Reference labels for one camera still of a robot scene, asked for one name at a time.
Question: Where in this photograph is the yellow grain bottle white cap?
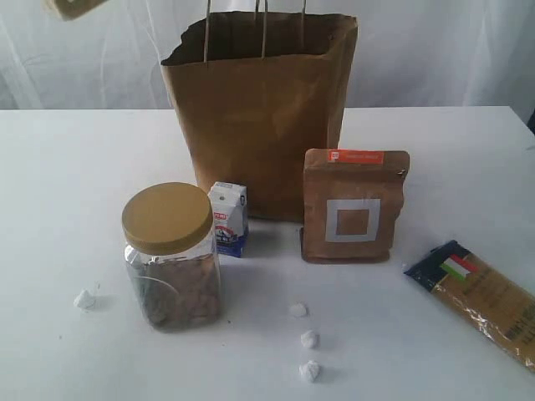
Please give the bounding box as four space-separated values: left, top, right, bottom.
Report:
43 0 107 21

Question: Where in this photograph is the brown paper shopping bag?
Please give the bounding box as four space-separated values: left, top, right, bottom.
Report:
160 11 359 221

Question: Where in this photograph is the small blue white milk carton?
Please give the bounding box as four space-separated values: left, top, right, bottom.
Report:
208 181 249 257

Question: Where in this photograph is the brown kraft pouch orange label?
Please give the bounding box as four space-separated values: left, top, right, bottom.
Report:
302 149 410 264

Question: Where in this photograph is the nut jar with gold lid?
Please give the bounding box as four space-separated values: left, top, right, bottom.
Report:
121 182 222 332

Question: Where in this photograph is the white paper wad upper centre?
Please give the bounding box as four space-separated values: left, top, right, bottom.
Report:
289 302 308 317

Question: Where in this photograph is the white paper wad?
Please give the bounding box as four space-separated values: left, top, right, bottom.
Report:
74 289 96 310
300 330 320 349
298 360 322 383
289 302 308 317

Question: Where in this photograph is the white paper wad middle centre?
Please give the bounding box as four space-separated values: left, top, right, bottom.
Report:
300 330 320 349

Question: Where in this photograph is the white paper wad lower centre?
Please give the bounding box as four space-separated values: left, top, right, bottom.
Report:
298 360 322 383

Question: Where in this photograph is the white backdrop curtain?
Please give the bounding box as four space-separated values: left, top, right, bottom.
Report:
1 1 534 119

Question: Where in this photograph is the white paper wad far left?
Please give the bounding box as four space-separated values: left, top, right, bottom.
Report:
74 289 96 310

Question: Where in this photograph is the spaghetti packet with Italian flag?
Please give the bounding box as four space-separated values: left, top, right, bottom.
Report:
404 241 534 372

